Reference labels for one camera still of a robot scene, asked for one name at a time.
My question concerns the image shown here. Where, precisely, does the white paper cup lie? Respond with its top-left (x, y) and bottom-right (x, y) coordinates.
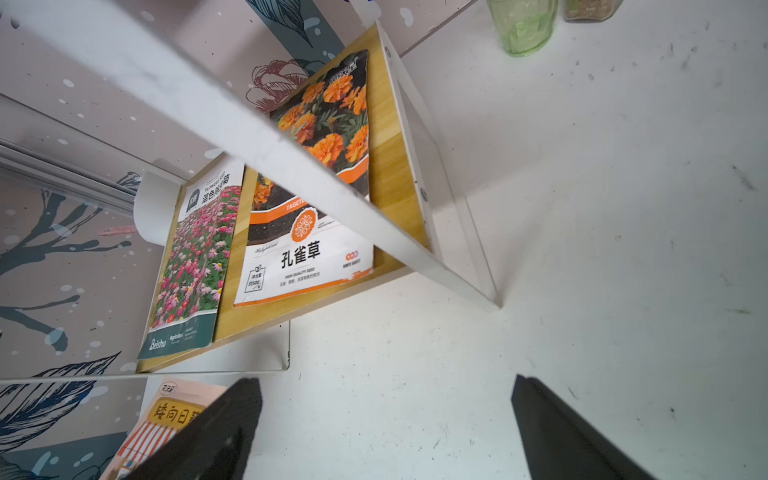
top-left (133, 172), bottom-right (180, 247)

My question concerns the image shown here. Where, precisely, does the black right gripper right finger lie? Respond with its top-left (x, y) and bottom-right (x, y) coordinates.
top-left (511, 375), bottom-right (651, 479)

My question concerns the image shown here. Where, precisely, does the green glass cup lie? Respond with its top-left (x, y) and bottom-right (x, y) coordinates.
top-left (487, 0), bottom-right (559, 57)

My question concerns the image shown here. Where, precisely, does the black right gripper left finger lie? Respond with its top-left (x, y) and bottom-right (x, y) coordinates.
top-left (128, 378), bottom-right (263, 480)

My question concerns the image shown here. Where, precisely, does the white wooden two-tier shelf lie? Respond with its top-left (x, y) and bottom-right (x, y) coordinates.
top-left (1, 1), bottom-right (498, 378)

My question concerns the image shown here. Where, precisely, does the orange marigold seed bag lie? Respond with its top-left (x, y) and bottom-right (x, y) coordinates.
top-left (234, 49), bottom-right (374, 306)

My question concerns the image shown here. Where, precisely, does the pink flower field seed bag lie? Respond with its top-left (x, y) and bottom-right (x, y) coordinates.
top-left (138, 156), bottom-right (245, 361)

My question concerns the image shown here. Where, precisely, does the brown spice jar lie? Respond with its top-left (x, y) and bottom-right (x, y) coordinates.
top-left (564, 0), bottom-right (623, 22)

